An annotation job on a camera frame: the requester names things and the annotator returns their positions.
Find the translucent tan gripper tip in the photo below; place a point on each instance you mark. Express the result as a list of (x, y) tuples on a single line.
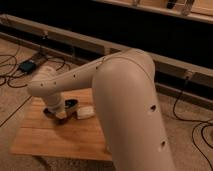
[(61, 115)]

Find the dark ceramic bowl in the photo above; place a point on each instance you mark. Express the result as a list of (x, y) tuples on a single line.
[(70, 107)]

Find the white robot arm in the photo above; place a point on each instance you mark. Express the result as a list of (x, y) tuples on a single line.
[(126, 104)]

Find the white rectangular block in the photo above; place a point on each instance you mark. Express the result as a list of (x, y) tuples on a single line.
[(85, 112)]

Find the bamboo wooden board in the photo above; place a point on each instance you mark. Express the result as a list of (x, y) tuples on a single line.
[(39, 135)]

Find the dark power adapter box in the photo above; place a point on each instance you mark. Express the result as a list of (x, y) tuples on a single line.
[(27, 66)]

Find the long wooden baseboard rail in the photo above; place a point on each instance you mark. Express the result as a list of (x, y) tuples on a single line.
[(173, 67)]

